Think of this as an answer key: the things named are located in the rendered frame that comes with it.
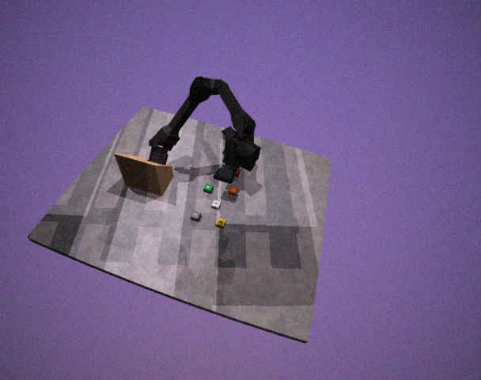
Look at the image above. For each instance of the yellow block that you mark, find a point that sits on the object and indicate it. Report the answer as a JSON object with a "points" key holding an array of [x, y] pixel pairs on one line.
{"points": [[220, 223]]}

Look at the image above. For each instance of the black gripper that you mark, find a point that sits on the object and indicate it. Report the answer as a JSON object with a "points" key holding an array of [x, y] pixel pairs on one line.
{"points": [[227, 172]]}

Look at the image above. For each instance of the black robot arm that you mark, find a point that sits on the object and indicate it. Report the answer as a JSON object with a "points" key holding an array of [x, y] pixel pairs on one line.
{"points": [[240, 141]]}

